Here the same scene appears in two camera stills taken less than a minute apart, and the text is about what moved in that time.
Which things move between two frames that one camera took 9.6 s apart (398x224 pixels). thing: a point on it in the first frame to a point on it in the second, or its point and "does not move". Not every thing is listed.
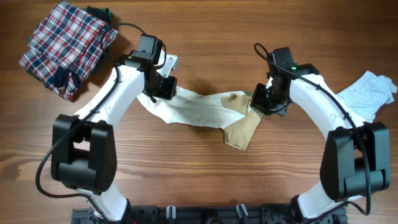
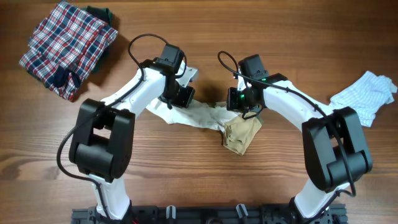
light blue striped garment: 369,94 does not move
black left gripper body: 162,88 to 179,96
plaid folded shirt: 65,46 does not move
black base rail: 206,216 does not move
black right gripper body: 265,100 to 239,101
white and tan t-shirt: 230,112 does not move
